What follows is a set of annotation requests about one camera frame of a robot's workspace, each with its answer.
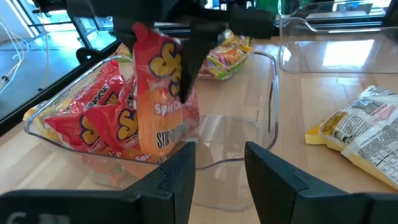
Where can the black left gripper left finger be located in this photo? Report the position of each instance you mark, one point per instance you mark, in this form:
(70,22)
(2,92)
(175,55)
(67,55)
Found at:
(155,202)

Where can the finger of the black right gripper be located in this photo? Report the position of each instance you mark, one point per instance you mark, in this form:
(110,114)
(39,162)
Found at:
(122,29)
(196,56)

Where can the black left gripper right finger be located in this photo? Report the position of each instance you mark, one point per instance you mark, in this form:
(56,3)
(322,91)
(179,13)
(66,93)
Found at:
(286,202)

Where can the green-edged shrimp ramen pack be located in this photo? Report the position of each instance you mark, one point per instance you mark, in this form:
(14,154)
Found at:
(122,49)
(224,62)

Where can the red Saucy Noods noodle pack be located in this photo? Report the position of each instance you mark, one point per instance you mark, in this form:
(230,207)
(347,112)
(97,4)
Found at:
(124,124)
(93,90)
(155,124)

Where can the clear plastic bin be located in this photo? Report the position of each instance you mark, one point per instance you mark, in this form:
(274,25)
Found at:
(311,56)
(236,102)

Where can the black neighbouring table frame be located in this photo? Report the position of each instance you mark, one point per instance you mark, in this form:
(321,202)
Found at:
(77,28)

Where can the black aluminium table frame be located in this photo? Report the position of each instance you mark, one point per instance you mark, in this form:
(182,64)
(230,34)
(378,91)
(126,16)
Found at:
(9,123)

